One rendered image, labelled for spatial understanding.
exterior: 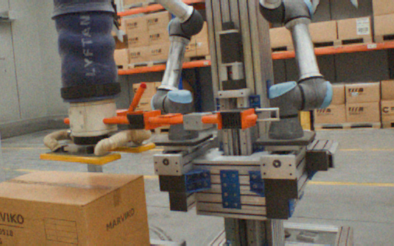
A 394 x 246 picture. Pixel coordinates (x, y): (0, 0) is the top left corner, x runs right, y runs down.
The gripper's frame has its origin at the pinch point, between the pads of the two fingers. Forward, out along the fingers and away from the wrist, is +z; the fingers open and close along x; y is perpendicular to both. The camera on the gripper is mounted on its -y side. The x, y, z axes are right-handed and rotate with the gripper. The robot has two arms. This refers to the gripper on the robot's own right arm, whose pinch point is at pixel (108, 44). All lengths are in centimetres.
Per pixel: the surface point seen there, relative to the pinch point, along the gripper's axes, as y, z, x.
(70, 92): -48, 20, -16
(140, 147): -33, 42, -33
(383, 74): 808, 56, -121
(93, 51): -42.9, 6.4, -24.2
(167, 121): -45, 32, -52
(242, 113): -51, 29, -79
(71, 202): -56, 57, -18
